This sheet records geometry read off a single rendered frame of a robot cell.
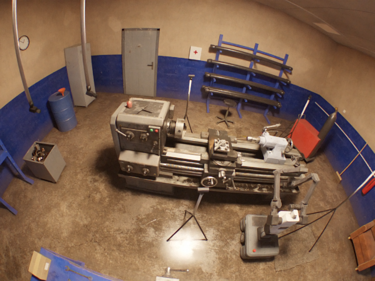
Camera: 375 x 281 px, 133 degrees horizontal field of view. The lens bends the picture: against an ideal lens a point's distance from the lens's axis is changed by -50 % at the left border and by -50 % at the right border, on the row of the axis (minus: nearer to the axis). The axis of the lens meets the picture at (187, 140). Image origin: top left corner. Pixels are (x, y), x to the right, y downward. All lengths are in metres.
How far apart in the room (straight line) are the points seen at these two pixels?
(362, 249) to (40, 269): 4.82
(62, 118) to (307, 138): 5.95
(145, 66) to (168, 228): 4.21
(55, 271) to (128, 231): 1.25
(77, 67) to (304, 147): 6.24
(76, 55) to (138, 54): 1.78
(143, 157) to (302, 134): 3.79
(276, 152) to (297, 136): 2.27
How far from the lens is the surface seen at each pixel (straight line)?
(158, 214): 2.48
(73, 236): 2.68
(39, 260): 1.74
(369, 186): 4.71
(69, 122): 4.29
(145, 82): 5.12
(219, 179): 2.08
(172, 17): 4.68
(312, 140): 4.33
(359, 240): 4.24
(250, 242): 2.34
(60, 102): 4.04
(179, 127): 1.89
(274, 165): 2.40
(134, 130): 1.82
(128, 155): 2.06
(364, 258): 4.25
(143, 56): 4.91
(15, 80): 4.02
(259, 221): 2.51
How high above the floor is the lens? 2.29
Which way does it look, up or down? 40 degrees down
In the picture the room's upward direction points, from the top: 9 degrees clockwise
